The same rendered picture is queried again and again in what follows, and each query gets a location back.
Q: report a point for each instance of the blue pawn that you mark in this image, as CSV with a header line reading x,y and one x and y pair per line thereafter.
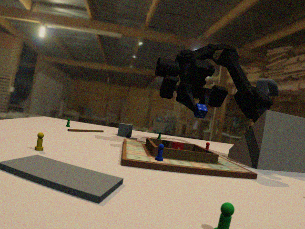
x,y
160,153

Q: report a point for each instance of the red die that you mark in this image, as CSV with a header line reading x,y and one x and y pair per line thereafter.
x,y
177,145

